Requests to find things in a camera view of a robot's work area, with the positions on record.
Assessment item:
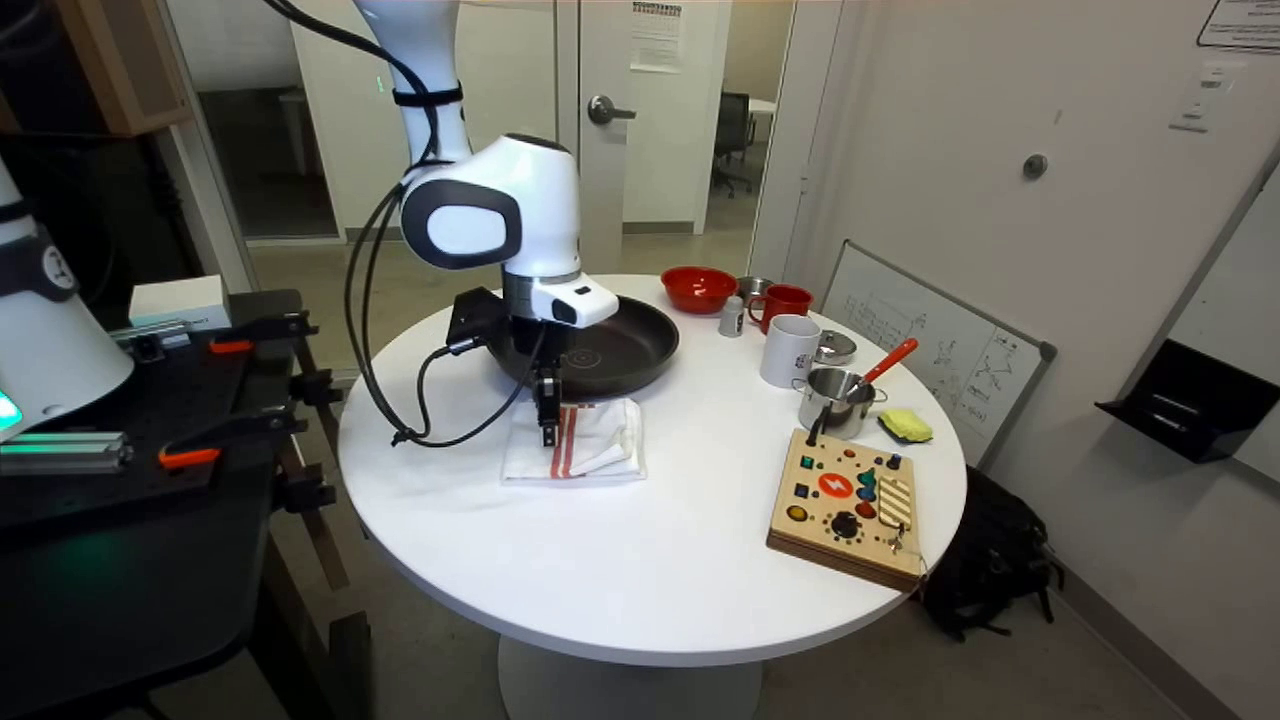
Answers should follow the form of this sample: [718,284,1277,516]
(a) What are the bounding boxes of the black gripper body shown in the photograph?
[525,317,577,386]

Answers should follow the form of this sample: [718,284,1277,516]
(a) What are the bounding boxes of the white towel red stripes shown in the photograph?
[498,396,648,489]

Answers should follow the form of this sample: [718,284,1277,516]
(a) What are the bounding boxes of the black frying pan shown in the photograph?
[485,292,685,400]

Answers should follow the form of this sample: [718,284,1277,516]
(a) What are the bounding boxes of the red bowl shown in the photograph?
[659,265,738,318]

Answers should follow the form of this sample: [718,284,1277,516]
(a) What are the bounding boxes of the white mug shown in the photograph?
[757,313,821,391]

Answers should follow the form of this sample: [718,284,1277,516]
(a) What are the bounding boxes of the red mug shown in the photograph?
[745,280,814,336]

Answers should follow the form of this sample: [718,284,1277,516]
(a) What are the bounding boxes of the white door with window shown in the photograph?
[571,0,798,277]

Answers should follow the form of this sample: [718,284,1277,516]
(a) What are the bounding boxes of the small steel cup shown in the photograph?
[811,329,859,370]

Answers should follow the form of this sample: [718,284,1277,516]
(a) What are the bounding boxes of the small steel saucepan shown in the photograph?
[797,362,887,448]

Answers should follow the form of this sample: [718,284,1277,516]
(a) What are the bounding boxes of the black clamp orange tip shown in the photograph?
[153,396,312,480]
[124,313,323,369]

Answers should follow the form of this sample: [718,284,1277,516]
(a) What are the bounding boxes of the wooden board colourful pieces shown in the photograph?
[765,429,929,595]

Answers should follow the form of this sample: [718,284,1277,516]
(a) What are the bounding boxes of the white door notice paper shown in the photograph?
[625,0,691,77]

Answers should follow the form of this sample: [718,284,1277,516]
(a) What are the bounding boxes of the yellow green sponge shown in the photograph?
[873,405,935,448]

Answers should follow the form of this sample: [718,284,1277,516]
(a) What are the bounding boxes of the white box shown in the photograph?
[124,273,233,336]

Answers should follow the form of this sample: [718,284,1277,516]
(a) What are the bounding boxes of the leaning framed whiteboard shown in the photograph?
[814,234,1058,470]

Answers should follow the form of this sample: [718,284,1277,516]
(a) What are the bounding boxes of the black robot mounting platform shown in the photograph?
[0,284,380,720]

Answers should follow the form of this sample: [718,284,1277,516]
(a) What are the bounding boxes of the black backpack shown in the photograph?
[915,462,1069,644]

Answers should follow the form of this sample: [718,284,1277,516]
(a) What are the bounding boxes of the wooden cabinet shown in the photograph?
[53,0,194,138]

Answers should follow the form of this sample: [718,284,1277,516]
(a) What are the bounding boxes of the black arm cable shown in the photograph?
[263,0,537,452]

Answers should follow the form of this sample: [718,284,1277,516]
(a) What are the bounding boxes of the metal door handle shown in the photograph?
[585,92,638,131]

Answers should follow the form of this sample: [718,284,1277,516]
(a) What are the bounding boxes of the orange handled spoon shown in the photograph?
[852,331,923,391]

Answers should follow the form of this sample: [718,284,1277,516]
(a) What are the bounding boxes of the aluminium rail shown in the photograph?
[0,429,133,480]

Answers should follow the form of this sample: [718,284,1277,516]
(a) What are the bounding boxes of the black wall tray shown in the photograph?
[1092,336,1280,467]

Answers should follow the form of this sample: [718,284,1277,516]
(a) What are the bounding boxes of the white wall switch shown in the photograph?
[1167,65,1233,136]

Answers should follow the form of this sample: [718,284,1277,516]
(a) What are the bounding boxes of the framed wall sign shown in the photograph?
[1191,0,1280,54]

